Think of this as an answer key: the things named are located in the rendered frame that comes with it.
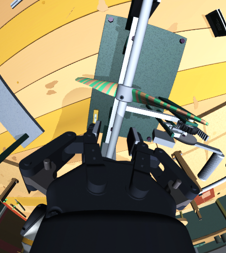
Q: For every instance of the black white box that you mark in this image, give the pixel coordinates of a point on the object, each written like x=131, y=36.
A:
x=216, y=22

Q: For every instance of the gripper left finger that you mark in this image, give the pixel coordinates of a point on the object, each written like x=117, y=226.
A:
x=45, y=150

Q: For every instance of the black gear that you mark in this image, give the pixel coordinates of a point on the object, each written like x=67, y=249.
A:
x=185, y=128

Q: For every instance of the grey stand dark green posts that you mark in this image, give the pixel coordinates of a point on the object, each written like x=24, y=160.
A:
x=10, y=102

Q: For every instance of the black toothed rack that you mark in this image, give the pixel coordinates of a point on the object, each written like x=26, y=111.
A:
x=202, y=135

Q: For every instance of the red flat box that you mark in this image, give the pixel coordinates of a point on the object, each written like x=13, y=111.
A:
x=205, y=196

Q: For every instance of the yellow bubble level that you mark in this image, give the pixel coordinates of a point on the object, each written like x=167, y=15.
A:
x=95, y=116

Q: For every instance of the green cabinet tan edge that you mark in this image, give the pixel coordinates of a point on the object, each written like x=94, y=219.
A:
x=208, y=219

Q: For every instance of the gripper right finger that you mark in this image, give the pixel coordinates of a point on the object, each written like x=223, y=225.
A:
x=170, y=168

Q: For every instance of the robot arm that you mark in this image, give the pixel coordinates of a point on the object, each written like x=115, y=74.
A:
x=32, y=223

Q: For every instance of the grey flat bar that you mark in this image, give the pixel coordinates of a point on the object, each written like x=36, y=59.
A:
x=16, y=3

